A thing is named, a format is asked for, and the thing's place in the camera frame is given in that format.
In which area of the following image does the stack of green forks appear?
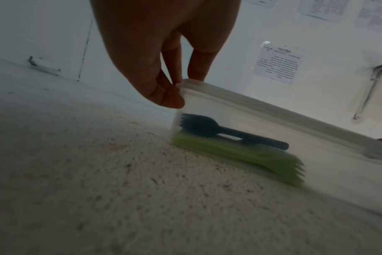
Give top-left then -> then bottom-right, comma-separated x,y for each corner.
172,131 -> 306,188

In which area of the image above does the person's left hand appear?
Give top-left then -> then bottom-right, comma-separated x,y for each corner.
90,0 -> 242,109

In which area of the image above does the small white wall clip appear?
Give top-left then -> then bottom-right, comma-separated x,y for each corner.
27,55 -> 61,76

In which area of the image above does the clear plastic container lid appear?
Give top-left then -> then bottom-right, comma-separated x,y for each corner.
175,78 -> 382,160

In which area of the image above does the clear plastic container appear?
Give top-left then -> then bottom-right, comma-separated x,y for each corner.
170,78 -> 382,215

